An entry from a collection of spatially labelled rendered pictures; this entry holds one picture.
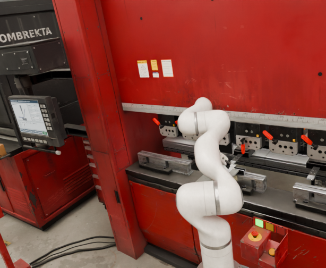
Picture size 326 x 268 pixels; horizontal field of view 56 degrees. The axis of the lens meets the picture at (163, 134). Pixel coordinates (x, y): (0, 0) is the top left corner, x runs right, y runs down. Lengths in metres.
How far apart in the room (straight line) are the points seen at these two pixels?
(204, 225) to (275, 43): 0.96
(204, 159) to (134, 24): 1.22
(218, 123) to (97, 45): 1.24
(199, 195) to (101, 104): 1.38
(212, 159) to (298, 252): 1.03
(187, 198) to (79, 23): 1.49
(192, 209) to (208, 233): 0.11
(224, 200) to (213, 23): 1.04
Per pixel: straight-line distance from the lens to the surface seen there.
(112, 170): 2.48
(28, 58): 2.21
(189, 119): 1.33
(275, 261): 1.80
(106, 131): 2.33
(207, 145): 1.21
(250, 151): 2.21
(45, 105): 2.18
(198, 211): 1.09
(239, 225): 2.10
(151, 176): 2.35
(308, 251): 2.00
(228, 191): 1.07
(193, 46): 1.87
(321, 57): 1.61
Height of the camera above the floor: 1.99
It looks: 21 degrees down
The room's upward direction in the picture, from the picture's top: 9 degrees counter-clockwise
